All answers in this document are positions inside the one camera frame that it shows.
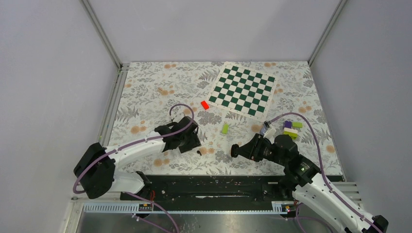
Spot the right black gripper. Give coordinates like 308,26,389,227
234,133,287,166

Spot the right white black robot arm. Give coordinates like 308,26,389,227
230,133,389,233

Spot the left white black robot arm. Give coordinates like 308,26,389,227
73,116,201,200

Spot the purple green block stack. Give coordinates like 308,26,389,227
283,120,303,140

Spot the red block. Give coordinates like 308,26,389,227
201,100,210,110

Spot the lime green block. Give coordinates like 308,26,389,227
222,123,229,134

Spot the green white chessboard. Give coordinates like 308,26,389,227
206,62,278,122

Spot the floral patterned table mat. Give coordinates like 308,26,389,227
108,61,343,175

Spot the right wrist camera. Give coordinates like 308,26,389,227
259,121,276,139

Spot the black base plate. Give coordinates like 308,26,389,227
138,175,294,212

